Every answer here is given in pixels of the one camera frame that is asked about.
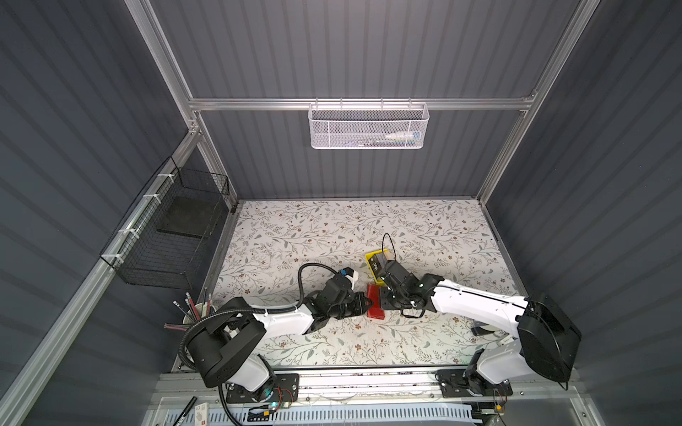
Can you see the red leather card holder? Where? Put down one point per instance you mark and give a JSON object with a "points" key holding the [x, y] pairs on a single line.
{"points": [[375, 312]]}

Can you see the yellow plastic card tray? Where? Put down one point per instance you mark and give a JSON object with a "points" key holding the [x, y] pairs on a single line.
{"points": [[378, 280]]}

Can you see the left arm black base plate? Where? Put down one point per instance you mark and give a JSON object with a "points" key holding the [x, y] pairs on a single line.
{"points": [[280, 388]]}

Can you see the stack of credit cards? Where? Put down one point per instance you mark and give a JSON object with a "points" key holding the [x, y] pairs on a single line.
{"points": [[377, 262]]}

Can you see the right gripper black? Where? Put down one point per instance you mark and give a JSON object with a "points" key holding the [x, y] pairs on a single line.
{"points": [[384, 303]]}

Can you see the black pen on ledge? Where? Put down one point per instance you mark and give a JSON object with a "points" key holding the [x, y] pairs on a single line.
{"points": [[185, 412]]}

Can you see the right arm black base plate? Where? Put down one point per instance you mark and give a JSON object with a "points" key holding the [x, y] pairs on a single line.
{"points": [[458, 383]]}

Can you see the white slotted cable duct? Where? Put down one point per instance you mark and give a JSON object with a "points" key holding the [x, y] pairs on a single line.
{"points": [[378, 414]]}

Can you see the small white red box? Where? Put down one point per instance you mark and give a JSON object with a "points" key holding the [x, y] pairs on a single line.
{"points": [[202, 414]]}

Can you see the white pencil cup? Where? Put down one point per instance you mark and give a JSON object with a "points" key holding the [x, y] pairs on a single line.
{"points": [[199, 312]]}

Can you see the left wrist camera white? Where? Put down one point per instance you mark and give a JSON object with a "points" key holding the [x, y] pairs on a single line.
{"points": [[351, 275]]}

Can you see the white wire mesh basket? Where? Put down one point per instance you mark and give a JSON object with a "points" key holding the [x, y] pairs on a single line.
{"points": [[364, 128]]}

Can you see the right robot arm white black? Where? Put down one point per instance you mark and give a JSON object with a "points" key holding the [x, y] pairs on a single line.
{"points": [[544, 340]]}

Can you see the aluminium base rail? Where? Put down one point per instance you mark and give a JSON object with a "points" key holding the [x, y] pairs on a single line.
{"points": [[406, 383]]}

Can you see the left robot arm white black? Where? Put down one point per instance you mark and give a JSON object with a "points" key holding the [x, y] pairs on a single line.
{"points": [[222, 346]]}

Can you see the black wire mesh basket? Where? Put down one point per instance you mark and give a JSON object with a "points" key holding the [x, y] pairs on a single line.
{"points": [[172, 243]]}

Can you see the white tube in basket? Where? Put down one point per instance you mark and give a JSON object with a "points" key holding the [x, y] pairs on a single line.
{"points": [[409, 137]]}

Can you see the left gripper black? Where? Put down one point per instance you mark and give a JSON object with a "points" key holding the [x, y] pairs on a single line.
{"points": [[360, 308]]}

